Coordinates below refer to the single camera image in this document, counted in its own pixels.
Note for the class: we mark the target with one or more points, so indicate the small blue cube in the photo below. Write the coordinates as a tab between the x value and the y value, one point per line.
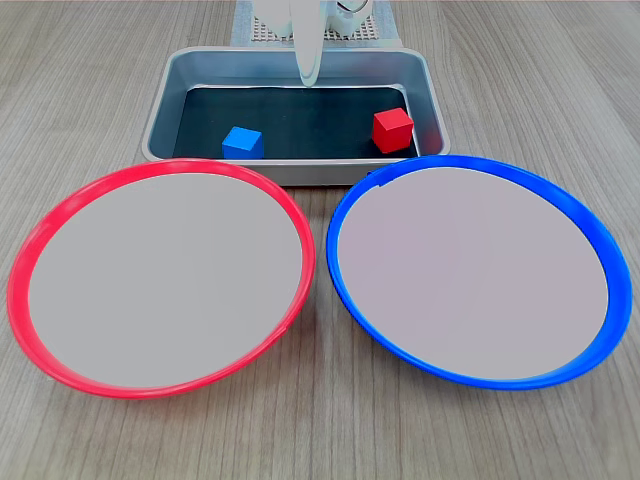
242	144

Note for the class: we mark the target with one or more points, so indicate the small red cube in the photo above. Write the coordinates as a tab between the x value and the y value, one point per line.
392	130

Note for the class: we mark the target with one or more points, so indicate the black tray mat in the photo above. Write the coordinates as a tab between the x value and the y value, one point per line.
310	125

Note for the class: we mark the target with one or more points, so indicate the steel tray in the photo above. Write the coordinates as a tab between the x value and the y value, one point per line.
160	115

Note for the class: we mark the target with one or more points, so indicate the red-rimmed round white plate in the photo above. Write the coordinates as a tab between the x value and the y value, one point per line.
160	280

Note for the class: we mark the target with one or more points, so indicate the blue-rimmed round white plate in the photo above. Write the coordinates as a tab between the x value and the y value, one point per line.
470	275

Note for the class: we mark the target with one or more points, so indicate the pale perforated base plate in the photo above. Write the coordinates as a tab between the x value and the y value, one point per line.
260	32

